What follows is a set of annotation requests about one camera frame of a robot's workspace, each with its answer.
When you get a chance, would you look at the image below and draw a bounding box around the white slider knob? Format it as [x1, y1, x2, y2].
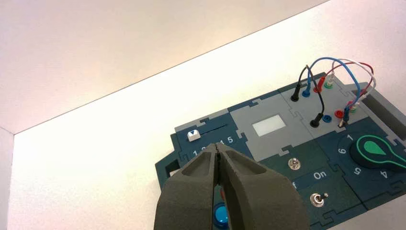
[187, 129, 202, 142]

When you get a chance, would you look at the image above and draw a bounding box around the red jumper wire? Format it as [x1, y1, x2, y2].
[314, 62, 375, 107]

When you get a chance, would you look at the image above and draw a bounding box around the white display window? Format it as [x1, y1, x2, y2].
[252, 115, 287, 138]

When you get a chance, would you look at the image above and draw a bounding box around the white jumper wire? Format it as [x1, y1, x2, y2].
[325, 58, 377, 113]

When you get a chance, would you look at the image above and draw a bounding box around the blue grey control box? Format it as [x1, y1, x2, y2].
[155, 71, 406, 230]

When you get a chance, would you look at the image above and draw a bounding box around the blue push button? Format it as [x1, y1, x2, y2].
[213, 203, 229, 228]

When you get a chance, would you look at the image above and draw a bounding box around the blue jumper wire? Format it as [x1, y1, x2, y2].
[302, 57, 362, 128]

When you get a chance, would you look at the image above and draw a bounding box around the black jumper wire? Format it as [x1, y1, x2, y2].
[290, 65, 325, 128]

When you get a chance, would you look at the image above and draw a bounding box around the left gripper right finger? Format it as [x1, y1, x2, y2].
[217, 144, 311, 230]

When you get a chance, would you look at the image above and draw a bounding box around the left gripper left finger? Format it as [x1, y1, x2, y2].
[154, 143, 220, 230]

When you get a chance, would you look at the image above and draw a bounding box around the green rotary knob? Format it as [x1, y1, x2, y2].
[349, 135, 406, 173]

